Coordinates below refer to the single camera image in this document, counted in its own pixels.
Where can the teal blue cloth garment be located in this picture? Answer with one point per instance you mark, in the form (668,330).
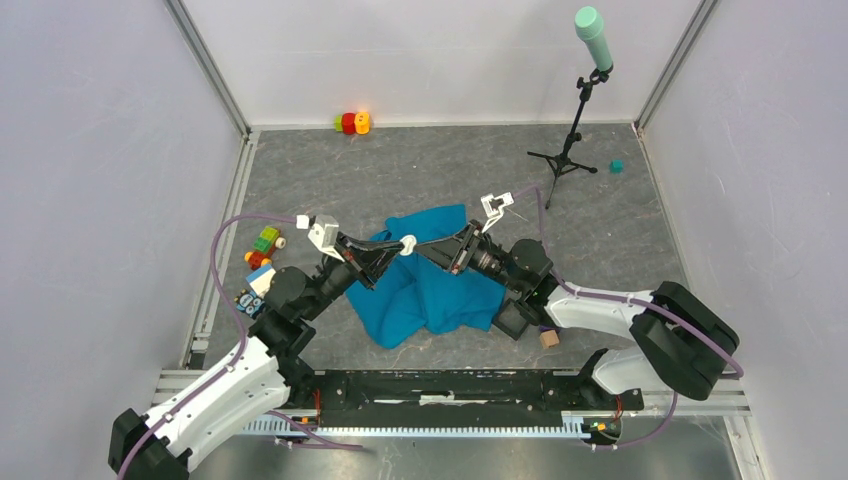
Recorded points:
(415,294)

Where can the black square frame lower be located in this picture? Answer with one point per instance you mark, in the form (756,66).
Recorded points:
(513,318)

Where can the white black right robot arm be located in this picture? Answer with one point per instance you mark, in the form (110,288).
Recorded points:
(678,342)

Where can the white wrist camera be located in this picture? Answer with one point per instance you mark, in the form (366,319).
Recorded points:
(494,208)
(322,231)

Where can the small white brooch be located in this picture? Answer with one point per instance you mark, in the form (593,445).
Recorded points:
(409,243)

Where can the white slotted cable duct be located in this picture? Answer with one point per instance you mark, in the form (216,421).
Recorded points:
(568,427)

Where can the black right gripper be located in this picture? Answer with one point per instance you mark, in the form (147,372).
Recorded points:
(451,253)

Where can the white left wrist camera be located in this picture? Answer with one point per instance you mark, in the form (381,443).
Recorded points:
(322,231)

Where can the green red orange toy stack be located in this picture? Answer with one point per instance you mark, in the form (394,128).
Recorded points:
(353,123)

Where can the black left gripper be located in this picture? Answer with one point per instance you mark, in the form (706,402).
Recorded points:
(372,256)

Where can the tan wooden cube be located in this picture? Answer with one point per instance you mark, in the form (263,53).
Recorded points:
(549,339)

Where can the colourful toy block train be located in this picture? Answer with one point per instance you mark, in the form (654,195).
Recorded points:
(265,245)

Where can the black tripod microphone stand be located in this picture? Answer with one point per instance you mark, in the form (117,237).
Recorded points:
(561,163)

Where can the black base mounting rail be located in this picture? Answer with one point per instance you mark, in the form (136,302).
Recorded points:
(455,398)

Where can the small teal cube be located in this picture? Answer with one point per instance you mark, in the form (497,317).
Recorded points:
(616,166)

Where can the mint green microphone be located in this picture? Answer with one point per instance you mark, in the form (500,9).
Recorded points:
(589,27)

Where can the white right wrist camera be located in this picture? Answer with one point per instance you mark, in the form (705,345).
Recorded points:
(494,208)

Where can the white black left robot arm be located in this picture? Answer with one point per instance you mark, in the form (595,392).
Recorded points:
(259,374)

